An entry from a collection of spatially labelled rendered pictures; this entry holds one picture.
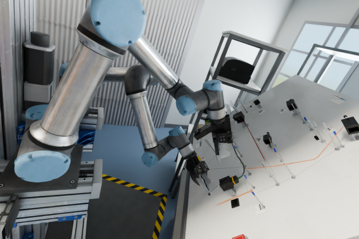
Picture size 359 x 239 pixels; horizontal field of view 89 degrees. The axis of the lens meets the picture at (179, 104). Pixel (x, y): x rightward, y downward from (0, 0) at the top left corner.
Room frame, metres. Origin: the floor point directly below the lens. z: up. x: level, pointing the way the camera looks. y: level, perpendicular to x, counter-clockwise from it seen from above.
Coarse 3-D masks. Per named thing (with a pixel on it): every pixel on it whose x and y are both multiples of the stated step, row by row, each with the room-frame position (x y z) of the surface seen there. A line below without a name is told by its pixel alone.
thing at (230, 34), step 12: (228, 36) 1.67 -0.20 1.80; (240, 36) 1.63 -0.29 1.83; (228, 48) 1.64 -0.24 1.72; (264, 48) 1.64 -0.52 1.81; (276, 48) 1.63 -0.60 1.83; (276, 60) 1.66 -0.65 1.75; (216, 72) 1.64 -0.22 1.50; (228, 84) 1.64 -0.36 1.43; (240, 84) 1.67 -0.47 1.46; (252, 84) 1.87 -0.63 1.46; (264, 84) 1.65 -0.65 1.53; (240, 96) 2.19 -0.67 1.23; (192, 120) 2.19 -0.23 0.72; (204, 120) 1.64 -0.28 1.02; (192, 132) 1.64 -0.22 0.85; (180, 156) 2.01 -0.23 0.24; (180, 168) 1.64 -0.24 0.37
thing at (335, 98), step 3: (333, 96) 1.07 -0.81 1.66; (336, 96) 1.06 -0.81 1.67; (339, 96) 1.05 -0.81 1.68; (327, 99) 1.07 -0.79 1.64; (330, 99) 1.06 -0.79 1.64; (333, 99) 1.05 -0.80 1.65; (336, 99) 1.03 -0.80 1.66; (339, 99) 1.02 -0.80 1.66; (342, 99) 1.01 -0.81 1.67; (345, 99) 1.00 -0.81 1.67; (336, 102) 1.01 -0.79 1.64; (339, 102) 1.00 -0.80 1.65; (342, 102) 0.98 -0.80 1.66
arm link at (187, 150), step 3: (189, 144) 0.84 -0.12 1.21; (186, 147) 0.78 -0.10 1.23; (189, 147) 0.79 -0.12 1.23; (192, 147) 0.80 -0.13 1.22; (180, 150) 0.78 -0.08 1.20; (183, 150) 0.77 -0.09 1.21; (186, 150) 0.77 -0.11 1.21; (189, 150) 0.78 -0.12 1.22; (192, 150) 0.79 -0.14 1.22; (180, 153) 0.79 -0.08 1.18; (183, 153) 0.77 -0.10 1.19; (186, 153) 0.77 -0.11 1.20; (189, 153) 0.77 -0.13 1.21; (183, 156) 0.77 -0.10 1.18
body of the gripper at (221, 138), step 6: (228, 114) 0.73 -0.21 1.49; (210, 120) 0.69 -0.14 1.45; (216, 120) 0.68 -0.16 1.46; (222, 120) 0.68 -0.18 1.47; (228, 120) 0.69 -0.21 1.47; (222, 126) 0.70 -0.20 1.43; (228, 126) 0.69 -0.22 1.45; (216, 132) 0.69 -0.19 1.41; (222, 132) 0.69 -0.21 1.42; (228, 132) 0.68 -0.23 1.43; (216, 138) 0.68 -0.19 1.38; (222, 138) 0.69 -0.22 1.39; (228, 138) 0.69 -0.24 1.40
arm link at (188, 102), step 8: (184, 88) 0.69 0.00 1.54; (176, 96) 0.68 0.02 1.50; (184, 96) 0.64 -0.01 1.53; (192, 96) 0.64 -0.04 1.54; (200, 96) 0.65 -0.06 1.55; (176, 104) 0.65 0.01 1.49; (184, 104) 0.61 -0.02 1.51; (192, 104) 0.62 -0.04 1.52; (200, 104) 0.63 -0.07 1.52; (208, 104) 0.65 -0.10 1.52; (184, 112) 0.61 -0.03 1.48; (192, 112) 0.62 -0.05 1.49
